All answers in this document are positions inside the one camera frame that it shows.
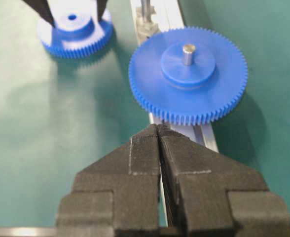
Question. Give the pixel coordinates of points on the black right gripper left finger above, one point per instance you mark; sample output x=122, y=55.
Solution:
x=117, y=196

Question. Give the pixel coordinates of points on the small blue gear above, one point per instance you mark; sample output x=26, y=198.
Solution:
x=77, y=32

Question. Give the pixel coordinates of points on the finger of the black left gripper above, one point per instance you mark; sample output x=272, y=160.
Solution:
x=43, y=9
x=99, y=7

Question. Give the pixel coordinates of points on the steel shaft in large gear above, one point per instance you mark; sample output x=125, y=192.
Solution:
x=188, y=54

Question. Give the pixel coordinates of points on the aluminium extrusion rail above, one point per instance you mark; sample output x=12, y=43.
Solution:
x=167, y=14

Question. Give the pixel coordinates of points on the large blue gear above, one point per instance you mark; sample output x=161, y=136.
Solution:
x=188, y=95

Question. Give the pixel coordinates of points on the free steel shaft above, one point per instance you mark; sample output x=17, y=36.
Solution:
x=145, y=7

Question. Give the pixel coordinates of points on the clear shaft mounting bracket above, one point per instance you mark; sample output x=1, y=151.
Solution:
x=144, y=29

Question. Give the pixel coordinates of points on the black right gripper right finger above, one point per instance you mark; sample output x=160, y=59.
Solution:
x=211, y=195

